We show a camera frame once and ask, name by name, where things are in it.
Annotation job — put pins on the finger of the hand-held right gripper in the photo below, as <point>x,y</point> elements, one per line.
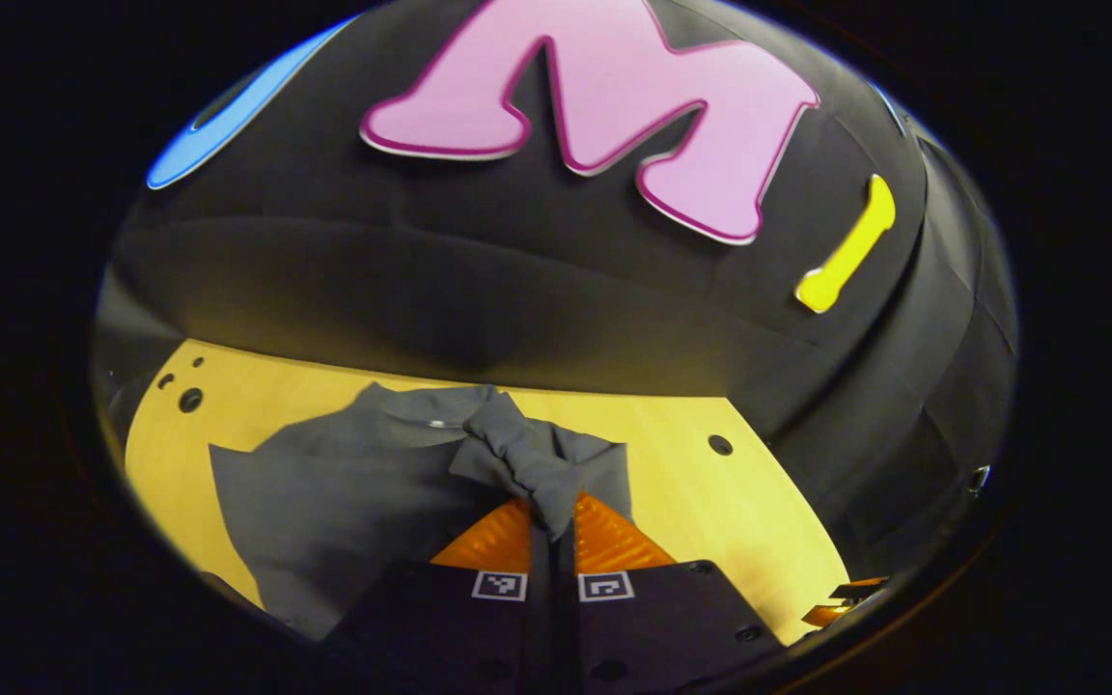
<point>821,614</point>
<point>860,587</point>

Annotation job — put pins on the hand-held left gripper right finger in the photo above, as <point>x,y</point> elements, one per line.
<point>662,627</point>

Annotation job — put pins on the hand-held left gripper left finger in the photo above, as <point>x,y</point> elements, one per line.
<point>450,627</point>

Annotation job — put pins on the grey collared shirt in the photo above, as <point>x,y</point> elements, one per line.
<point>353,502</point>

